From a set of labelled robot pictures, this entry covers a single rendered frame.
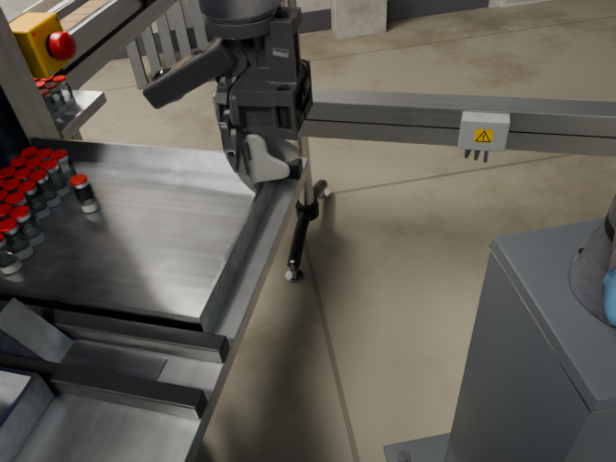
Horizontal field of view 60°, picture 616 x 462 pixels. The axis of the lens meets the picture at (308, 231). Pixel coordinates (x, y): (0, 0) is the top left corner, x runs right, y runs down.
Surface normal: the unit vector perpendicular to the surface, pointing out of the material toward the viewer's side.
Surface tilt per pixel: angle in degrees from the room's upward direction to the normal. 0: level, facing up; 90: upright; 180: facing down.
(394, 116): 90
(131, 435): 0
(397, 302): 0
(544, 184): 0
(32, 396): 90
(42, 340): 55
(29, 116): 90
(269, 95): 90
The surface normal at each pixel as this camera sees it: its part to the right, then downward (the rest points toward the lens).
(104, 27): 0.97, 0.11
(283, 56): -0.24, 0.67
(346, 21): 0.16, 0.65
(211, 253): -0.07, -0.74
